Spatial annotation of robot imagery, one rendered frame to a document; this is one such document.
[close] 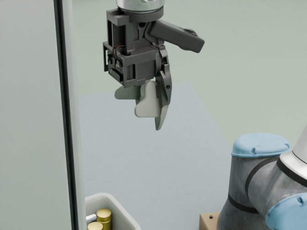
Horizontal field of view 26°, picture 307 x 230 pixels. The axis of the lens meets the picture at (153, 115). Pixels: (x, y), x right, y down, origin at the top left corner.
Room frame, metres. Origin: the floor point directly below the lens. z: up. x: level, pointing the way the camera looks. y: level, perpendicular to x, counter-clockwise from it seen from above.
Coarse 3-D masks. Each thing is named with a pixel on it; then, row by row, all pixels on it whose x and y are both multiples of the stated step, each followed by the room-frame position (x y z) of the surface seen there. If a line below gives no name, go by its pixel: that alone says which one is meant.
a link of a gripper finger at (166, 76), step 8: (168, 64) 0.94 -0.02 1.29; (160, 72) 0.94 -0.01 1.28; (168, 72) 0.94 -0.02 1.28; (160, 80) 0.94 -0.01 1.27; (168, 80) 0.94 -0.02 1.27; (160, 88) 0.94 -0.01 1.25; (168, 88) 0.94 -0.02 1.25; (160, 96) 0.94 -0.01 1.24; (168, 96) 0.94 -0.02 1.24; (168, 104) 0.94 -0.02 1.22
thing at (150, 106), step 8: (152, 80) 0.95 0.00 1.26; (144, 88) 0.94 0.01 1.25; (152, 88) 0.94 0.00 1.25; (144, 96) 0.94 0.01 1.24; (152, 96) 0.94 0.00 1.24; (144, 104) 0.93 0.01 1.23; (152, 104) 0.94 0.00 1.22; (160, 104) 0.94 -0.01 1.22; (136, 112) 0.92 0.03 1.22; (144, 112) 0.93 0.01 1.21; (152, 112) 0.94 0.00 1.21; (160, 112) 0.94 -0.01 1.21; (160, 120) 0.94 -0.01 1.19; (160, 128) 0.95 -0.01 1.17
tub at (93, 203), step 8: (88, 200) 1.19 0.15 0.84; (96, 200) 1.19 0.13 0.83; (104, 200) 1.20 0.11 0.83; (112, 200) 1.18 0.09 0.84; (88, 208) 1.18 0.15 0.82; (96, 208) 1.19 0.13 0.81; (104, 208) 1.20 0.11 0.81; (112, 208) 1.17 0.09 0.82; (120, 208) 1.15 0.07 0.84; (112, 216) 1.17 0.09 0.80; (120, 216) 1.14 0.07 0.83; (128, 216) 1.13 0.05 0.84; (88, 224) 1.18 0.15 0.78; (112, 224) 1.17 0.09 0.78; (120, 224) 1.14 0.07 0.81; (128, 224) 1.11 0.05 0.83; (136, 224) 1.10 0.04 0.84
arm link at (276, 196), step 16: (304, 128) 1.05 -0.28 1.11; (304, 144) 1.02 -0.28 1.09; (288, 160) 1.02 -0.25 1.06; (304, 160) 1.00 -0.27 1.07; (256, 176) 1.06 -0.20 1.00; (272, 176) 1.02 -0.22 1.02; (288, 176) 0.99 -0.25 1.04; (304, 176) 0.98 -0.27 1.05; (256, 192) 1.03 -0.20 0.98; (272, 192) 0.99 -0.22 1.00; (288, 192) 0.98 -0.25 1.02; (304, 192) 0.97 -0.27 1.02; (256, 208) 1.03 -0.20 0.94; (272, 208) 0.97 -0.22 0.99; (288, 208) 0.95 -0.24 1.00; (304, 208) 0.95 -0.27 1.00; (272, 224) 0.96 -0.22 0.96; (288, 224) 0.95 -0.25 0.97; (304, 224) 0.95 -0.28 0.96
